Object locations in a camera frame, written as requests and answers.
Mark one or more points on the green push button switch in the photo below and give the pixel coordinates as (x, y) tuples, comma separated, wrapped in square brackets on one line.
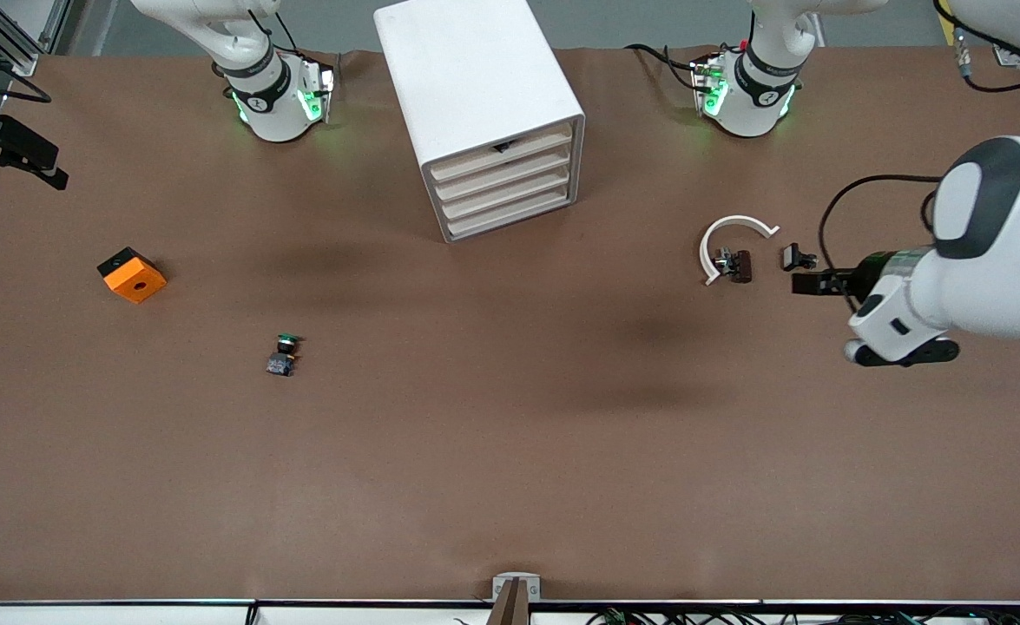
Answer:
[(281, 363)]

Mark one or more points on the white drawer cabinet shell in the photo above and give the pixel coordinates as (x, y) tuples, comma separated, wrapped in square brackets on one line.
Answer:
[(466, 69)]

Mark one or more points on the white curved plastic clamp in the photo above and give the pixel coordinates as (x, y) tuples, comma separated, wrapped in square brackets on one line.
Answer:
[(501, 176)]

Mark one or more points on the white plastic drawer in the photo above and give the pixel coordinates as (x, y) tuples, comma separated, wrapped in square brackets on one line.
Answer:
[(501, 214), (501, 195), (475, 165)]

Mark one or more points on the white table edge rail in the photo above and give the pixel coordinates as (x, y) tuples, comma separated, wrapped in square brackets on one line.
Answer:
[(128, 615)]

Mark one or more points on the grey metal bracket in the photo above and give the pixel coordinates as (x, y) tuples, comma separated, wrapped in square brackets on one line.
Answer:
[(498, 590)]

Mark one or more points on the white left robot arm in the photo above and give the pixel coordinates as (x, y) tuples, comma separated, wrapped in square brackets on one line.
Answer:
[(996, 234)]

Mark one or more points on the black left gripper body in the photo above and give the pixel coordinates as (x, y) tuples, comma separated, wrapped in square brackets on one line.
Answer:
[(867, 266)]

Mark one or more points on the black square push button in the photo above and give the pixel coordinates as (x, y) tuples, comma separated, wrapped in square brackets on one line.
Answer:
[(792, 257)]

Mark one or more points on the white curved pipe clamp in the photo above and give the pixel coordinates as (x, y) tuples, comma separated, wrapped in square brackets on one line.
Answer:
[(735, 220)]

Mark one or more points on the orange black button box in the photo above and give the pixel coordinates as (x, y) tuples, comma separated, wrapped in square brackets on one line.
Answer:
[(136, 282)]

